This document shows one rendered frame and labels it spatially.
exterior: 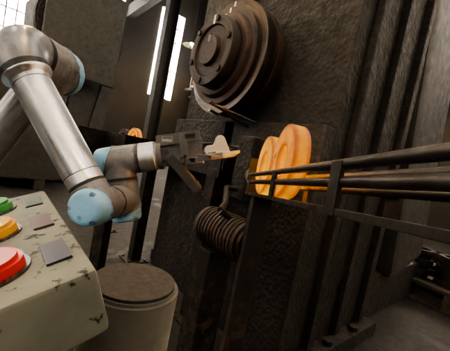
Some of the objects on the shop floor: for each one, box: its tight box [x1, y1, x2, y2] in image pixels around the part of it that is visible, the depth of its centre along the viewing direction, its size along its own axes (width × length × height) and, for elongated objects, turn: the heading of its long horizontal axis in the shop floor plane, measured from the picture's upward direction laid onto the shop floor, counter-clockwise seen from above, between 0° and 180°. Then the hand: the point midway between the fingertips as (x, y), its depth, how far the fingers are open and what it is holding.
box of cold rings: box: [0, 107, 58, 191], centre depth 288 cm, size 103×83×79 cm
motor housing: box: [176, 206, 247, 351], centre depth 92 cm, size 13×22×54 cm, turn 148°
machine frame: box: [150, 0, 439, 351], centre depth 150 cm, size 73×108×176 cm
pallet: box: [406, 247, 450, 322], centre depth 238 cm, size 120×82×44 cm
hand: (235, 154), depth 74 cm, fingers closed
